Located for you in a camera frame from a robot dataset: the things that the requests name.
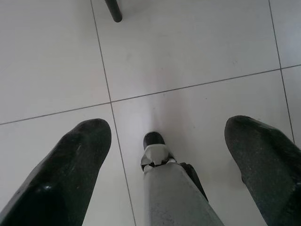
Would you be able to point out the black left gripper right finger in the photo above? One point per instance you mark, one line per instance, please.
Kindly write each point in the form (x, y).
(270, 169)

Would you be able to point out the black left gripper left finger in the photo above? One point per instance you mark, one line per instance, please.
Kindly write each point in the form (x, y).
(61, 179)

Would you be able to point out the black metal table leg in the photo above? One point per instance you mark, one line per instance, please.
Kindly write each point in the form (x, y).
(115, 11)

